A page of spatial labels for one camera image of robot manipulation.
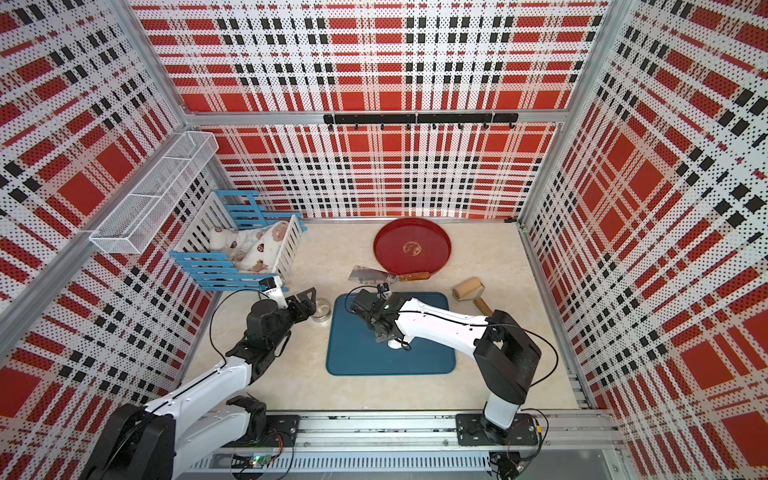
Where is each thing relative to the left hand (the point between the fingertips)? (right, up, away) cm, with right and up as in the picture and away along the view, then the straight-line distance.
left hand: (310, 292), depth 87 cm
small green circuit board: (-7, -37, -18) cm, 42 cm away
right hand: (+26, -9, -3) cm, 28 cm away
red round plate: (+31, +14, +26) cm, 43 cm away
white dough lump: (+25, -16, 0) cm, 30 cm away
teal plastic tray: (+13, -17, -1) cm, 21 cm away
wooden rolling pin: (+50, -1, +11) cm, 51 cm away
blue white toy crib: (-38, +29, +32) cm, 58 cm away
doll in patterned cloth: (-27, +13, +19) cm, 35 cm away
